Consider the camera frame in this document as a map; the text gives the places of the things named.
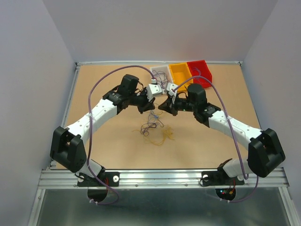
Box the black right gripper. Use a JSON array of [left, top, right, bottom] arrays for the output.
[[158, 95, 197, 116]]

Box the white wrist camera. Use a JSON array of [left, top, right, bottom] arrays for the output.
[[165, 82, 178, 104], [146, 79, 163, 102]]

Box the purple camera cable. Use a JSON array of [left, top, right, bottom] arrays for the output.
[[173, 75, 259, 203], [86, 65, 156, 205]]

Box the white plastic bin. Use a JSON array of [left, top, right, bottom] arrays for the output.
[[150, 65, 173, 88]]

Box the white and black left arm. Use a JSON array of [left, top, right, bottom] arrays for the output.
[[50, 74, 160, 188]]

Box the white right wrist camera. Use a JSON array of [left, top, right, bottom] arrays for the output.
[[165, 82, 178, 104]]

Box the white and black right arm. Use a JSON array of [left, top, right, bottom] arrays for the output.
[[159, 83, 285, 186]]

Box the red plastic bin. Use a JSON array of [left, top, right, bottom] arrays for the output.
[[187, 60, 213, 89]]

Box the yellow plastic bin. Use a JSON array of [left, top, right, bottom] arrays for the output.
[[169, 63, 192, 85]]

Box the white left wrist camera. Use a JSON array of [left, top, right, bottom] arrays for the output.
[[146, 79, 163, 102]]

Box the aluminium mounting rail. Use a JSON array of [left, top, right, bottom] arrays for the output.
[[38, 168, 289, 190]]

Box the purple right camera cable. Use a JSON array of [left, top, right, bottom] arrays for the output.
[[173, 75, 259, 203]]

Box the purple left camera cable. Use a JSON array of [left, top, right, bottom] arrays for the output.
[[86, 65, 156, 205]]

